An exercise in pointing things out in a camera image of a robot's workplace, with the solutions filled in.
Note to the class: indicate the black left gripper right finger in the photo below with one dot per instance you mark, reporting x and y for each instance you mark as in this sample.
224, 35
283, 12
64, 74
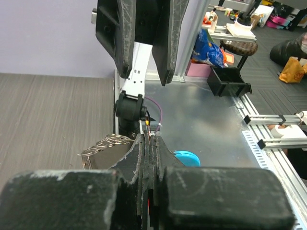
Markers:
214, 198

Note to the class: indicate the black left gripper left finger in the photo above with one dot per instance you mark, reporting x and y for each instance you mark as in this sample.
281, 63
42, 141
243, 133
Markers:
101, 199

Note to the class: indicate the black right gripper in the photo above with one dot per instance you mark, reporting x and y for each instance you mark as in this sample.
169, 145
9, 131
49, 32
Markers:
157, 23

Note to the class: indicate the metal key organizer blue handle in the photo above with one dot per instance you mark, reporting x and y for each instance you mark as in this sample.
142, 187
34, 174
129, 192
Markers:
112, 140

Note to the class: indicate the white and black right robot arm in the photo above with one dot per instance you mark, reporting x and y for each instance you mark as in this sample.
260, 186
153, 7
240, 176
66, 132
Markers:
129, 107

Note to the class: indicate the blue snack bag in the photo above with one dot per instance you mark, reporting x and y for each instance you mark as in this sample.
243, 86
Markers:
207, 52

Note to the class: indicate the black plastic bin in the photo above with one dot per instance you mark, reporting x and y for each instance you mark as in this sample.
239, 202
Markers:
227, 81

